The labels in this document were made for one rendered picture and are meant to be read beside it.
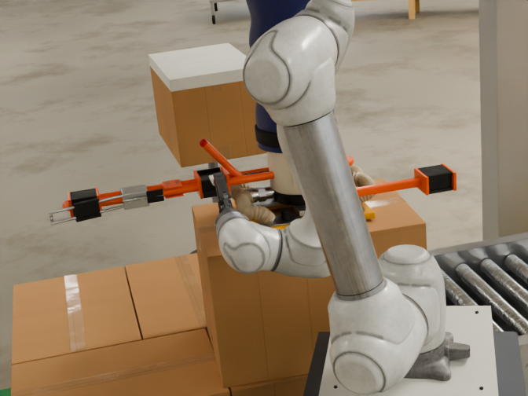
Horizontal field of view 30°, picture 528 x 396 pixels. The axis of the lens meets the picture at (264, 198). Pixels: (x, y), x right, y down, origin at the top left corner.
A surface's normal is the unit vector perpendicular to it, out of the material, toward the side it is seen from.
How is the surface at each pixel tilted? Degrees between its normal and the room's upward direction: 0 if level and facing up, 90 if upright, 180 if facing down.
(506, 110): 90
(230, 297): 90
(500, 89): 90
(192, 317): 0
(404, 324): 75
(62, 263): 0
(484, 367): 4
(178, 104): 90
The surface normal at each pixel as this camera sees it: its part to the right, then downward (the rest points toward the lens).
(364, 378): -0.41, 0.50
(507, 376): -0.09, -0.93
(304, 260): 0.14, 0.48
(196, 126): 0.26, 0.31
